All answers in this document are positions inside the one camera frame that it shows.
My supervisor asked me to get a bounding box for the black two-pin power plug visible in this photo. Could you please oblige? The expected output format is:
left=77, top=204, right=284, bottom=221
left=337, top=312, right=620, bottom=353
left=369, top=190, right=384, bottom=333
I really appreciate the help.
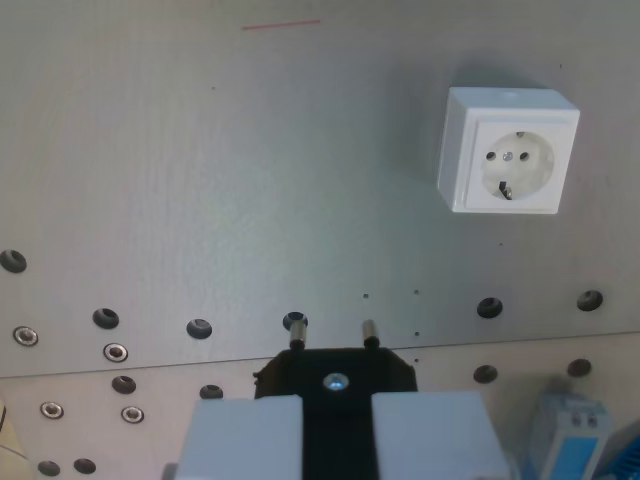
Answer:
left=252, top=319, right=419, bottom=480

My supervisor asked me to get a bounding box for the dark blue ribbed object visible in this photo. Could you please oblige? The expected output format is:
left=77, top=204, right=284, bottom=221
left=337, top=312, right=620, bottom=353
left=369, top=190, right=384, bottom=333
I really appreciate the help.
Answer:
left=596, top=413, right=640, bottom=480

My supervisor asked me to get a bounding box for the light blue electrical module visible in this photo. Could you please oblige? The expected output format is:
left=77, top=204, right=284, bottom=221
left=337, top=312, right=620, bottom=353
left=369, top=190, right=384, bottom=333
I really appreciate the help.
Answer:
left=523, top=379, right=614, bottom=480

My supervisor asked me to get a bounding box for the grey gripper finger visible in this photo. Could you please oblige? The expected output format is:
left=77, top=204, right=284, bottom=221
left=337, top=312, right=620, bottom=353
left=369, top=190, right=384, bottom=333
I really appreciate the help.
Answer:
left=162, top=395, right=305, bottom=480
left=371, top=390, right=522, bottom=480

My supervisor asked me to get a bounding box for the white wall socket box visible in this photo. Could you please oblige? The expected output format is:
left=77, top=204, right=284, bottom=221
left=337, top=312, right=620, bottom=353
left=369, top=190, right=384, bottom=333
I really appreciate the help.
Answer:
left=436, top=86, right=582, bottom=215

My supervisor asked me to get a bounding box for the beige plastic object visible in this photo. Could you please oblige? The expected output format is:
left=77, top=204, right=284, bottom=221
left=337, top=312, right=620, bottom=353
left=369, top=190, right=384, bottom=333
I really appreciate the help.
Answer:
left=0, top=397, right=32, bottom=480

